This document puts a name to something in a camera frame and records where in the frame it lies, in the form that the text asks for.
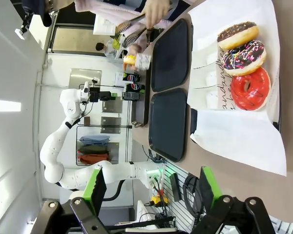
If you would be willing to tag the person's right hand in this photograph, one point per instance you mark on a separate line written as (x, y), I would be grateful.
(135, 50)

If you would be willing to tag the dark tray under paper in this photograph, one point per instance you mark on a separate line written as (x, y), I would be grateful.
(193, 122)

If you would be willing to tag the chocolate donut with nuts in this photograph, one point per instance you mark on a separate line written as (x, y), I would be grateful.
(236, 36)

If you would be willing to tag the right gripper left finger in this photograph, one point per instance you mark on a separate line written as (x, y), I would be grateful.
(95, 190)

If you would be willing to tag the seated background person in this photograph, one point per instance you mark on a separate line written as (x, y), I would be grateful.
(105, 47)

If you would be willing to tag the metal serving tongs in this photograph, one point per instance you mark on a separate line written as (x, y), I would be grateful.
(131, 36)

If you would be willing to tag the person's left hand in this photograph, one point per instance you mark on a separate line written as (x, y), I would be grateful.
(156, 11)

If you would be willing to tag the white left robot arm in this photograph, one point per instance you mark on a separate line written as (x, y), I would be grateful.
(105, 170)

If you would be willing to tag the rack of folded clothes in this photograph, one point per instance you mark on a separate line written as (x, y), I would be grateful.
(94, 151)

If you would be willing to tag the red-topped donut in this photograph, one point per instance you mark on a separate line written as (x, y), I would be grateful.
(211, 100)

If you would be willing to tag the black plastic serving tray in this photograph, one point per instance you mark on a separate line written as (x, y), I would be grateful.
(171, 56)
(167, 124)

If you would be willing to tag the red glazed donut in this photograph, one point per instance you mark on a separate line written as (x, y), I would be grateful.
(254, 92)

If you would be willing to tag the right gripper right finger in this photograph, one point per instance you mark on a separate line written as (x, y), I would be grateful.
(208, 187)

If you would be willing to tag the chocolate donut with sprinkles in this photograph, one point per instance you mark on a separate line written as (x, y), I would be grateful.
(244, 58)

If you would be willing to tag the person in pink jacket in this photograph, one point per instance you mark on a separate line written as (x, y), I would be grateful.
(107, 9)

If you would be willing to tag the white paper sheet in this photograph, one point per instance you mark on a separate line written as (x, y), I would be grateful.
(236, 139)

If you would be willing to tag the small black box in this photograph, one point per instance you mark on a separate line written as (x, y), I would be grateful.
(177, 186)

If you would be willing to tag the yellow glazed donut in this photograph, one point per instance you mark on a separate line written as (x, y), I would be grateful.
(129, 62)
(143, 62)

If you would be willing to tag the yellow emergency stop button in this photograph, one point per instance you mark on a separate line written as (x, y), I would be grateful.
(160, 198)

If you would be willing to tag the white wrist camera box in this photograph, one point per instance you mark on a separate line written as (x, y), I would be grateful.
(85, 92)

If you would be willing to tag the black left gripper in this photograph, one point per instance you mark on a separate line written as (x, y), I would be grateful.
(94, 95)

